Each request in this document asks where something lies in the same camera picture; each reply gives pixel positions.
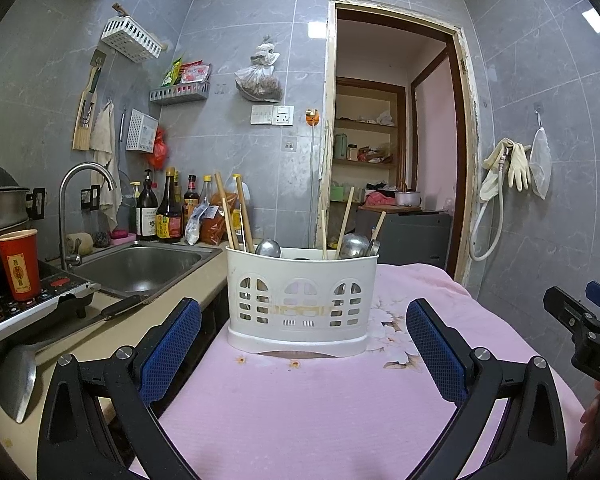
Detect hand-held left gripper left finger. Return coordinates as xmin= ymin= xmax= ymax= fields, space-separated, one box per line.
xmin=36 ymin=297 xmax=203 ymax=480

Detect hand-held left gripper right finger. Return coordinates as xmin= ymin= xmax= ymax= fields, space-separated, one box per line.
xmin=405 ymin=297 xmax=568 ymax=480

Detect white plastic utensil basket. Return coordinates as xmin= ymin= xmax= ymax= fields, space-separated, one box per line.
xmin=225 ymin=244 xmax=381 ymax=358

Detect person's right hand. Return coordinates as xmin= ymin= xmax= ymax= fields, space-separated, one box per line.
xmin=575 ymin=384 xmax=600 ymax=457

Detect stainless steel sink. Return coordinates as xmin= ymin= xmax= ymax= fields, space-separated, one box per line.
xmin=72 ymin=242 xmax=223 ymax=301

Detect dark grey cabinet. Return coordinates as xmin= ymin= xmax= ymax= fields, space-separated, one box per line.
xmin=355 ymin=207 xmax=453 ymax=271

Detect small white plastic bag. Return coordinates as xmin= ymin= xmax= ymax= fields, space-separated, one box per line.
xmin=185 ymin=202 xmax=211 ymax=246

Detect large cooking oil jug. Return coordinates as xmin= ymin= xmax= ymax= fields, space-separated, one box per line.
xmin=229 ymin=174 xmax=255 ymax=242

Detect dark wine bottle white label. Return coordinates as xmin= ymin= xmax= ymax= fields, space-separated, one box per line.
xmin=136 ymin=169 xmax=159 ymax=241

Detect pink floral cloth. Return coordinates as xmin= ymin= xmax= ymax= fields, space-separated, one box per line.
xmin=130 ymin=262 xmax=600 ymax=480

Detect beige loofah sponge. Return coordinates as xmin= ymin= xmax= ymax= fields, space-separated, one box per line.
xmin=66 ymin=232 xmax=93 ymax=256

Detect small dark sauce bottle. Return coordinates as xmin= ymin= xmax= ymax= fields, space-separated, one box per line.
xmin=182 ymin=175 xmax=200 ymax=221

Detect cream rubber gloves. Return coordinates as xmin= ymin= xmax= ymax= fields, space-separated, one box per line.
xmin=481 ymin=137 xmax=532 ymax=201

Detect white mesh bag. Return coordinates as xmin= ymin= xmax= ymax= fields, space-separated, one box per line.
xmin=529 ymin=110 xmax=552 ymax=200

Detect induction cooker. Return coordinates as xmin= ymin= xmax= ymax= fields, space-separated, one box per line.
xmin=0 ymin=260 xmax=102 ymax=361

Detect red paper cup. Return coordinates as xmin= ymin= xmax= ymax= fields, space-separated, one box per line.
xmin=0 ymin=229 xmax=41 ymax=302

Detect chrome faucet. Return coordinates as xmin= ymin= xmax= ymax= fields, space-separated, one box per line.
xmin=58 ymin=162 xmax=117 ymax=271

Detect red plastic bag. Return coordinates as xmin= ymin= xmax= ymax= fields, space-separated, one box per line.
xmin=147 ymin=127 xmax=170 ymax=168

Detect steel steamer pot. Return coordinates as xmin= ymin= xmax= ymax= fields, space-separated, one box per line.
xmin=0 ymin=162 xmax=47 ymax=281

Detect hanging beige towel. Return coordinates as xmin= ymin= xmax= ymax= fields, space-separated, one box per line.
xmin=90 ymin=101 xmax=121 ymax=231

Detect wooden shelf unit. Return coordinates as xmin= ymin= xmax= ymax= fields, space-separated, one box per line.
xmin=334 ymin=77 xmax=406 ymax=201

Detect hanging wooden board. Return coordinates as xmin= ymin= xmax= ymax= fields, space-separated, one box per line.
xmin=72 ymin=50 xmax=107 ymax=151

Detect green snack packet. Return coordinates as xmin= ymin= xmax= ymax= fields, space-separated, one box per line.
xmin=161 ymin=55 xmax=186 ymax=86

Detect red snack packet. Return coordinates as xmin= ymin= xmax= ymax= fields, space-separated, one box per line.
xmin=180 ymin=60 xmax=212 ymax=83

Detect hanging clear plastic bag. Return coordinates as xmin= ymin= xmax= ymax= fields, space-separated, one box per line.
xmin=235 ymin=36 xmax=284 ymax=102

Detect white shower hose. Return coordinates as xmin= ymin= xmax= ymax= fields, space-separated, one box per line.
xmin=469 ymin=147 xmax=506 ymax=262

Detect metal spatula black handle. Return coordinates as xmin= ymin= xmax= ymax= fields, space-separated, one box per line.
xmin=0 ymin=294 xmax=151 ymax=423

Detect white cable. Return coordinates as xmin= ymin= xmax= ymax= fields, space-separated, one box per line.
xmin=307 ymin=124 xmax=326 ymax=248

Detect wooden door frame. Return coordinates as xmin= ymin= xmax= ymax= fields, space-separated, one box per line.
xmin=317 ymin=0 xmax=481 ymax=286

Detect white slotted wall holder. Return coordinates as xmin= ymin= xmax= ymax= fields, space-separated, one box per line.
xmin=126 ymin=108 xmax=159 ymax=153

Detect grey wall shelf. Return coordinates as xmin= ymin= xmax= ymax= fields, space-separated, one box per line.
xmin=149 ymin=81 xmax=212 ymax=106

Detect white wall basket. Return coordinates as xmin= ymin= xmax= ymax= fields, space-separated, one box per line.
xmin=100 ymin=16 xmax=163 ymax=63

